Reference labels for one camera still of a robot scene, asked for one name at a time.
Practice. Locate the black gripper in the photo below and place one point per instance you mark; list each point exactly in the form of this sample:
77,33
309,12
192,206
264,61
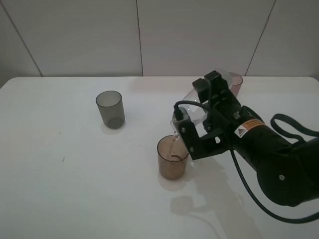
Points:
213,91

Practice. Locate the clear plastic water bottle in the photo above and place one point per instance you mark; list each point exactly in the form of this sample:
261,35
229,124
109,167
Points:
197,114

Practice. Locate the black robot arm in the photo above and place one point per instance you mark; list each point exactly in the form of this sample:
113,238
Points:
285,155

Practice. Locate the pink translucent plastic cup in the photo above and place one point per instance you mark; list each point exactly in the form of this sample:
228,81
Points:
235,83

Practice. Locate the brown translucent plastic cup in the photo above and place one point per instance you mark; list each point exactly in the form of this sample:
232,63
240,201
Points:
172,157

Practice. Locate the grey translucent plastic cup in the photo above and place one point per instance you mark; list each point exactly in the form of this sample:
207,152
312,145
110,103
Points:
110,106

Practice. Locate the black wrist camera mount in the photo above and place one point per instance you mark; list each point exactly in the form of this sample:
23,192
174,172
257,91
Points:
211,144

